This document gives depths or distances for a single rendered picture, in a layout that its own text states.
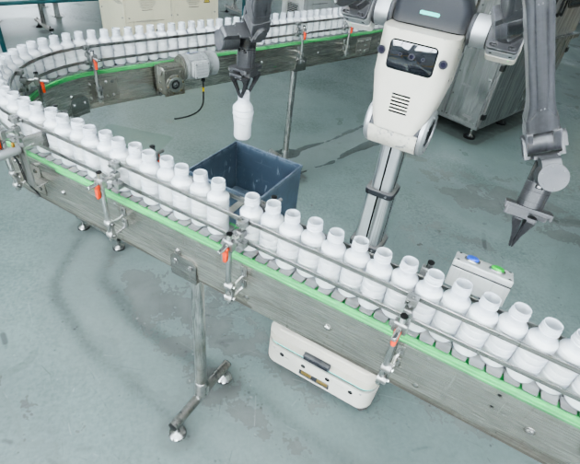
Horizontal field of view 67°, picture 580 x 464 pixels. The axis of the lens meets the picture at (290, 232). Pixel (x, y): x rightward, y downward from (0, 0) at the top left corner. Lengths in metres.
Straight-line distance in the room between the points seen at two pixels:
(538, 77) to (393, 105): 0.57
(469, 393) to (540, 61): 0.71
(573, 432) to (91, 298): 2.13
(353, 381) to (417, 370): 0.82
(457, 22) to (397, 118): 0.31
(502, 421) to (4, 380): 1.94
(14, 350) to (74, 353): 0.27
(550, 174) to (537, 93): 0.16
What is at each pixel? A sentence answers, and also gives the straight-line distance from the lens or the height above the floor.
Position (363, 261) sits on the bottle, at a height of 1.12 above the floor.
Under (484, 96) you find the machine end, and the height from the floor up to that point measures 0.45.
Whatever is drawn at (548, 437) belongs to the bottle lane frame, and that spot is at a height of 0.91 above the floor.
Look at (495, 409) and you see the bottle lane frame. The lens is 1.15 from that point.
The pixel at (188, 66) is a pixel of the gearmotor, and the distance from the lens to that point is 2.50.
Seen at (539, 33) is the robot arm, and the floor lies 1.62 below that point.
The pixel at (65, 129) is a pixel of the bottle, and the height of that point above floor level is 1.13.
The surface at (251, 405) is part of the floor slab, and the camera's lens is 2.06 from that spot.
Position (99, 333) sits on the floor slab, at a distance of 2.37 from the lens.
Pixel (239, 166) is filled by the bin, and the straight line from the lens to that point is 1.89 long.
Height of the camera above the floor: 1.78
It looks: 38 degrees down
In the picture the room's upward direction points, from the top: 7 degrees clockwise
